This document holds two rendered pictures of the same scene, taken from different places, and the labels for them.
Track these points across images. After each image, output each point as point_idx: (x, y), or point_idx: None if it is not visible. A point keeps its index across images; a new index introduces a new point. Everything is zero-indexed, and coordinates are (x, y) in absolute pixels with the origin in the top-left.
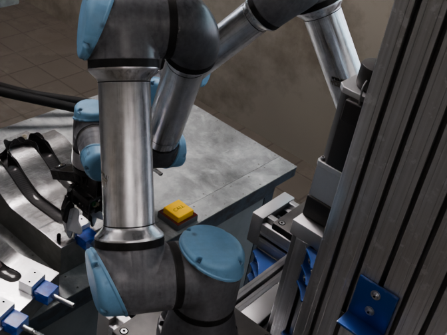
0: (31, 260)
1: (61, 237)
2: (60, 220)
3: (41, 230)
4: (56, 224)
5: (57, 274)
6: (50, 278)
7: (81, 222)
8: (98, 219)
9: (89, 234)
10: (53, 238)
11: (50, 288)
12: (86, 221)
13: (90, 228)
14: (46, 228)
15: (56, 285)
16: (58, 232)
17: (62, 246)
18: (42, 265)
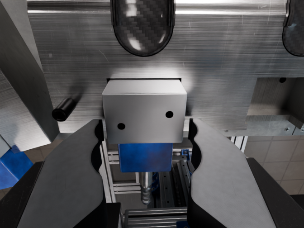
0: (0, 77)
1: (83, 100)
2: (138, 11)
3: (32, 27)
4: (100, 33)
5: (45, 144)
6: (24, 146)
7: (155, 128)
8: (234, 101)
9: (148, 159)
10: (57, 87)
11: (3, 181)
12: (173, 135)
13: (169, 143)
14: (56, 26)
15: (17, 181)
16: (84, 75)
17: (64, 131)
18: (23, 106)
